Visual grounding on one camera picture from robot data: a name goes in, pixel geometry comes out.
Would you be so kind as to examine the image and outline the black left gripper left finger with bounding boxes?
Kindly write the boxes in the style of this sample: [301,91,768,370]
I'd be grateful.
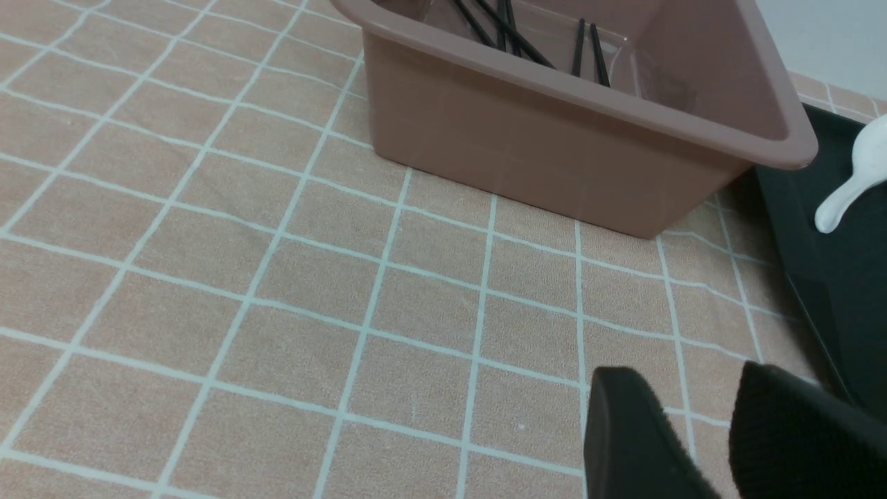
[583,367,719,498]

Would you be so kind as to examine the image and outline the white ceramic spoon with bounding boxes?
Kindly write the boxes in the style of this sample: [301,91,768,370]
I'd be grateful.
[814,116,886,234]

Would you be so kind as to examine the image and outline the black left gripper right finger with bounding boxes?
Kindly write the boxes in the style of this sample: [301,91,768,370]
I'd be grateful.
[729,361,886,498]

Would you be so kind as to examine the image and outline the dark green tray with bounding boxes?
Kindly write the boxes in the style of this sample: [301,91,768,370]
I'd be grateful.
[756,104,886,420]

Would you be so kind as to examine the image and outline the black chopstick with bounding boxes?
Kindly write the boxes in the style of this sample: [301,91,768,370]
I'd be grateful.
[570,18,586,77]
[453,0,498,49]
[475,0,555,69]
[496,0,507,51]
[504,0,522,58]
[588,23,611,88]

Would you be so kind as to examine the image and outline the brown plastic bin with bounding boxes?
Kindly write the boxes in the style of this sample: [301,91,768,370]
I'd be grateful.
[335,1,818,239]

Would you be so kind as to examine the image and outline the orange grid tablecloth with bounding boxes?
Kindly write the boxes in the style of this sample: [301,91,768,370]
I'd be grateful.
[0,0,887,499]

